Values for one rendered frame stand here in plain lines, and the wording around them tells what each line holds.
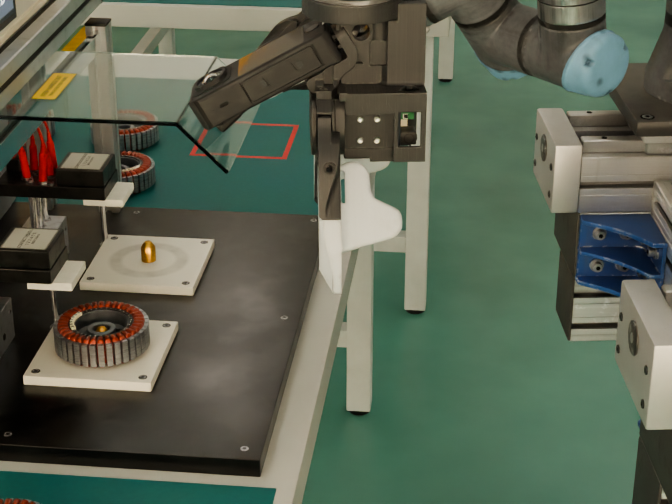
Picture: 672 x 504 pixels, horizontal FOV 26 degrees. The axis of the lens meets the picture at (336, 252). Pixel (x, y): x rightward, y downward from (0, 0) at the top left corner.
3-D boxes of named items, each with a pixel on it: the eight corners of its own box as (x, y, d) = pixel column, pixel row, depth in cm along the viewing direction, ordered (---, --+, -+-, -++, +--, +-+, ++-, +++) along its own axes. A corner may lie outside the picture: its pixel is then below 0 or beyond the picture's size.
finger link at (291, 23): (250, 39, 174) (313, 6, 172) (252, 36, 176) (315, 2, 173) (270, 73, 176) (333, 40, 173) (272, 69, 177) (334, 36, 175)
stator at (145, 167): (70, 181, 228) (68, 158, 226) (133, 165, 234) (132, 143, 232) (104, 204, 219) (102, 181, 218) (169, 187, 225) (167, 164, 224)
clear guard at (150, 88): (262, 102, 185) (261, 57, 182) (228, 174, 163) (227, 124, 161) (12, 93, 188) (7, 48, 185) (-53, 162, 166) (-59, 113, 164)
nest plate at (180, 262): (214, 246, 201) (214, 238, 201) (193, 296, 188) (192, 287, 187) (108, 241, 203) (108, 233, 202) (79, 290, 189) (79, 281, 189)
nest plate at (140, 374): (178, 329, 179) (178, 320, 179) (151, 392, 166) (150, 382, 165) (59, 323, 181) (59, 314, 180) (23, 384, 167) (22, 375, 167)
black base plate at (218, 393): (329, 229, 212) (329, 214, 211) (260, 477, 154) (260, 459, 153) (15, 214, 216) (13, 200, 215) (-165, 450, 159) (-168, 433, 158)
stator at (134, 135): (166, 131, 248) (165, 110, 246) (150, 155, 237) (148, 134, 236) (102, 128, 249) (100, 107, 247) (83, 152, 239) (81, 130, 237)
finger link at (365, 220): (406, 286, 101) (402, 156, 102) (320, 288, 101) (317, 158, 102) (402, 292, 104) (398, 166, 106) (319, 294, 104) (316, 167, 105)
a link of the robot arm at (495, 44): (540, 100, 171) (500, 39, 164) (476, 75, 180) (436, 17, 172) (580, 51, 173) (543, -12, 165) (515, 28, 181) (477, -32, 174)
